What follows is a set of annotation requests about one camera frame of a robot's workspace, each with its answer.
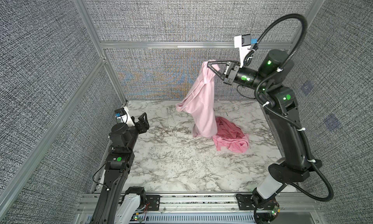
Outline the pale pink cloth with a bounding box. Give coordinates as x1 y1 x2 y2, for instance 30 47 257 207
176 61 218 138

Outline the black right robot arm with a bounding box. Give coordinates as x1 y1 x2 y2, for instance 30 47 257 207
207 49 333 216

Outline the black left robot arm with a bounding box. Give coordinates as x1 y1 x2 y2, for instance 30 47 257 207
90 61 219 224

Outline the dark red cloth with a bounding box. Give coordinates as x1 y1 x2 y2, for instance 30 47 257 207
216 117 245 139

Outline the bright pink cloth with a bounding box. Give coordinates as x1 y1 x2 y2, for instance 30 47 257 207
212 134 250 153

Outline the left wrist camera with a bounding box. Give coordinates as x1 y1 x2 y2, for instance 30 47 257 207
115 106 135 127

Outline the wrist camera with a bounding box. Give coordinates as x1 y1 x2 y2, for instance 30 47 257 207
234 34 257 68
115 106 135 127

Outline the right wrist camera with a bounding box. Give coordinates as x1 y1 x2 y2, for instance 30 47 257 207
234 34 257 68

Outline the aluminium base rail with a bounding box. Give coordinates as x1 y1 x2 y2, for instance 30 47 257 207
74 191 327 224

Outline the aluminium horizontal frame bar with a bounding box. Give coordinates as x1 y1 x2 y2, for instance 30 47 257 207
98 41 293 50

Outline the black corrugated cable conduit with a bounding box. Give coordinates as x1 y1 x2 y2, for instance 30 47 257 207
243 13 335 203

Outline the aluminium frame post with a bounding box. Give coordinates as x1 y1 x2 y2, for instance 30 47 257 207
259 0 331 104
73 0 128 105

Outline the left aluminium frame post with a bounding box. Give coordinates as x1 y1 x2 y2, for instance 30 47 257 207
73 0 128 105

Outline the left diagonal frame bar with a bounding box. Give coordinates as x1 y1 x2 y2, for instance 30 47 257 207
1 58 105 216

